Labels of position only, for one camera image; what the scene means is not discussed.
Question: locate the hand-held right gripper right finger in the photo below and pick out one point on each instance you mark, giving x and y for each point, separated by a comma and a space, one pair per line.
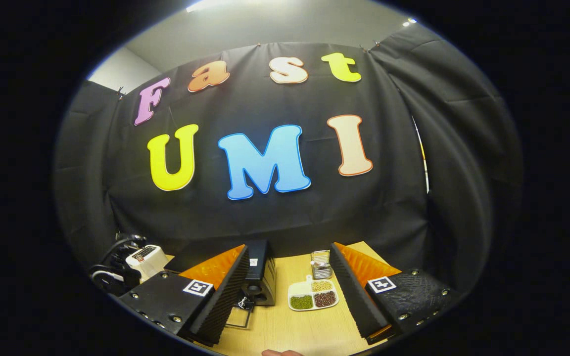
352, 296

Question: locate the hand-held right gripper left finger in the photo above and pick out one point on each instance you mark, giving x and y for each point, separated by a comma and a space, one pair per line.
225, 301

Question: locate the black electric oven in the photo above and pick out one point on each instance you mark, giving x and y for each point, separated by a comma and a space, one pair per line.
260, 277

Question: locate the white toaster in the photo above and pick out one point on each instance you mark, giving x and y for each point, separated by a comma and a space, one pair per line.
146, 259

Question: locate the white divided bean dish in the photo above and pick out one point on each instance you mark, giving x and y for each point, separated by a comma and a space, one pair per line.
312, 299

